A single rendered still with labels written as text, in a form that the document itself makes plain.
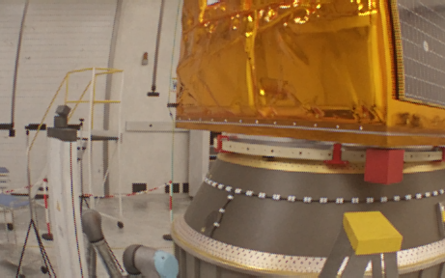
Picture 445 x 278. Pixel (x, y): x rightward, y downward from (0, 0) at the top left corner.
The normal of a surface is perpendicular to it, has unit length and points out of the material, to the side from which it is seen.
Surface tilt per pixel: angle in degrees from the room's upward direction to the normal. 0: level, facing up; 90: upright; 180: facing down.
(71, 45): 90
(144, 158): 90
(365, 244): 90
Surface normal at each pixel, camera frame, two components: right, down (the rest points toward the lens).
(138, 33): 0.52, 0.05
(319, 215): -0.33, -0.45
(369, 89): -0.85, 0.03
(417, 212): 0.18, -0.43
